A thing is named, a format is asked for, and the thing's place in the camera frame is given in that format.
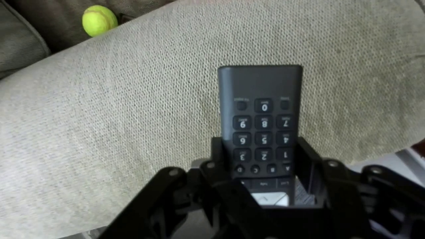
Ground dark grey remote control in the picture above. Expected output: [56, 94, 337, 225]
[217, 64, 304, 208]

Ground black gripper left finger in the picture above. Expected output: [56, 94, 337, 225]
[98, 137, 267, 239]

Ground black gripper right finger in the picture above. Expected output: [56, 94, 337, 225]
[294, 137, 425, 239]

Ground beige fabric sofa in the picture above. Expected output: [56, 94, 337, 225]
[0, 0, 425, 239]

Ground yellow-green tennis ball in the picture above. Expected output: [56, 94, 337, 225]
[81, 5, 120, 39]

